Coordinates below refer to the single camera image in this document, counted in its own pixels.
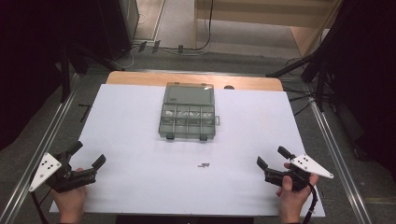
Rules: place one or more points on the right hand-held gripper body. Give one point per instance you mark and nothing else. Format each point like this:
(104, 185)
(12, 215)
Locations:
(306, 165)

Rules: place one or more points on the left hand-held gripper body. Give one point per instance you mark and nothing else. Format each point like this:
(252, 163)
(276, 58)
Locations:
(46, 169)

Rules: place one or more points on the small dark metal screw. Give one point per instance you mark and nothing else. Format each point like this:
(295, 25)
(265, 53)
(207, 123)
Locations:
(204, 165)

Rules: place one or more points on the grey clear plastic organizer box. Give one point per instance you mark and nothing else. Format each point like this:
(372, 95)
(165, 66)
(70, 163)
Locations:
(188, 115)

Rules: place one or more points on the person's right hand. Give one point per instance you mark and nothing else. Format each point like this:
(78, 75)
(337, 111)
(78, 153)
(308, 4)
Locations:
(292, 200)

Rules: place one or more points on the person's left hand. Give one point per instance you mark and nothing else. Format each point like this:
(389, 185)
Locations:
(71, 202)

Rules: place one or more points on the white table mat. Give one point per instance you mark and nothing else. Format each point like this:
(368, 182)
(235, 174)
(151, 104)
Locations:
(140, 174)

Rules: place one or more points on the black metal stand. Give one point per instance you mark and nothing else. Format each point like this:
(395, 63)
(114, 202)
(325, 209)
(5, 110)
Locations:
(320, 81)
(64, 77)

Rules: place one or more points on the dark round table grommet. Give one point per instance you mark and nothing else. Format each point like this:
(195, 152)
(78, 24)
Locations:
(229, 87)

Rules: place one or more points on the wooden table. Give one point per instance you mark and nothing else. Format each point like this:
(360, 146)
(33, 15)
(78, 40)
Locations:
(140, 78)

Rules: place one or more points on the dark curtain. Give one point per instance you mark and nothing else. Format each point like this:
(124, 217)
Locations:
(367, 77)
(28, 62)

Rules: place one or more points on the dark floor plug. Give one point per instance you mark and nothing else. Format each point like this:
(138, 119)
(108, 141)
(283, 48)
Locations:
(142, 46)

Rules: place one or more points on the black cabinet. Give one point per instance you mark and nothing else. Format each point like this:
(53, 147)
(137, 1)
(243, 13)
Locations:
(120, 28)

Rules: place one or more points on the light wooden furniture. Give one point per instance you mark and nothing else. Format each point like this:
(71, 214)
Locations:
(264, 14)

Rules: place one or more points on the metal floor rail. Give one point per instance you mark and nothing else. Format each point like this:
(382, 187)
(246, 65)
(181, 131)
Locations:
(40, 149)
(339, 161)

